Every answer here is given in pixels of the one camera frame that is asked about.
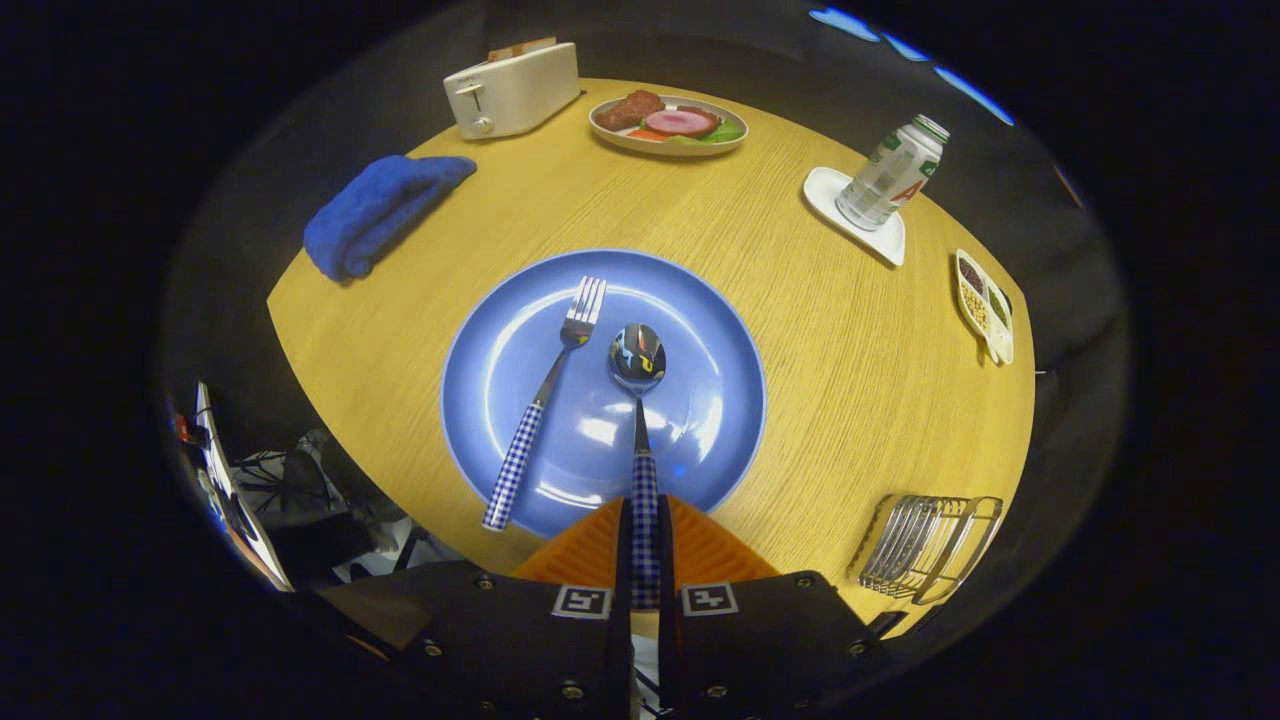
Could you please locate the brown toast slice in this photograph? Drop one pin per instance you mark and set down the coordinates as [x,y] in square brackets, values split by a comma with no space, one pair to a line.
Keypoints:
[520,48]

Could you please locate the pile of green mung beans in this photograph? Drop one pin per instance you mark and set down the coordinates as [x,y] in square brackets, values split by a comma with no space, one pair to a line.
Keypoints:
[998,307]

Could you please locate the folded blue towel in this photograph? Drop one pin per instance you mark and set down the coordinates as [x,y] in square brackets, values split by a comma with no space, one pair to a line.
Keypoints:
[375,210]

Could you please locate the white square coaster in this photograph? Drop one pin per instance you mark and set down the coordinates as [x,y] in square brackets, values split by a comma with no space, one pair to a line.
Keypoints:
[825,190]

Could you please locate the orange carrot slice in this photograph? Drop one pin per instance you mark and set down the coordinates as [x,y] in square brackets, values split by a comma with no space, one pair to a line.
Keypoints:
[648,135]

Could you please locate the green lettuce leaf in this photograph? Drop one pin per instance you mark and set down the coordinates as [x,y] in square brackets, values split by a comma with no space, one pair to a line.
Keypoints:
[726,132]

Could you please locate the white divided dish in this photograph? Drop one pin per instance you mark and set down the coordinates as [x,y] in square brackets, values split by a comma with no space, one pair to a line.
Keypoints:
[985,335]

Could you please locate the pink ham slice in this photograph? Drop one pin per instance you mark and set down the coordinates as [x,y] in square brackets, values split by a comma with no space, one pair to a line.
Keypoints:
[682,122]

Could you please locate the clear drink bottle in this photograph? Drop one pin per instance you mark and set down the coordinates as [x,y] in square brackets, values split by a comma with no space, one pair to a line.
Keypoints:
[885,175]

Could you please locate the black star chair base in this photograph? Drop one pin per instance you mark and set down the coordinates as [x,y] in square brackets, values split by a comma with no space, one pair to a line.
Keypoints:
[285,480]

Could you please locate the beige food plate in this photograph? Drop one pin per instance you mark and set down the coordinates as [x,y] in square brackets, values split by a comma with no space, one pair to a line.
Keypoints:
[610,138]

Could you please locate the white toaster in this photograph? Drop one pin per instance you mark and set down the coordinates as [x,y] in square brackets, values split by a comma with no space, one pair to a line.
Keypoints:
[520,90]

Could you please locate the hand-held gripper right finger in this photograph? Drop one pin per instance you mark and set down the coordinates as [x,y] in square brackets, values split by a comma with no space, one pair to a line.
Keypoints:
[760,640]

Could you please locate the flat screen device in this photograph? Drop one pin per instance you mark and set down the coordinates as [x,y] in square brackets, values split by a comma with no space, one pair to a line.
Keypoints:
[240,520]

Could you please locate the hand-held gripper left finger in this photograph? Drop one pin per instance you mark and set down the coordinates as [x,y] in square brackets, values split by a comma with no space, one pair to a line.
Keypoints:
[520,650]

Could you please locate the pile of yellow soybeans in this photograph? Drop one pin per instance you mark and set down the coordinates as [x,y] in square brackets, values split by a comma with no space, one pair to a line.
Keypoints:
[976,312]

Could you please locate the pile of dark red beans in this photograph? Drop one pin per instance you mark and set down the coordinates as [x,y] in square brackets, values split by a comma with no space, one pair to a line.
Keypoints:
[971,276]

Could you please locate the round blue plate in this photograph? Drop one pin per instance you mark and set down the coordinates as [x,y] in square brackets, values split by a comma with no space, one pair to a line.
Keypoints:
[700,400]

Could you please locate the brown sausage patty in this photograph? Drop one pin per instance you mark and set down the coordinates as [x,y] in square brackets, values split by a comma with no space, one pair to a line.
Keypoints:
[628,110]

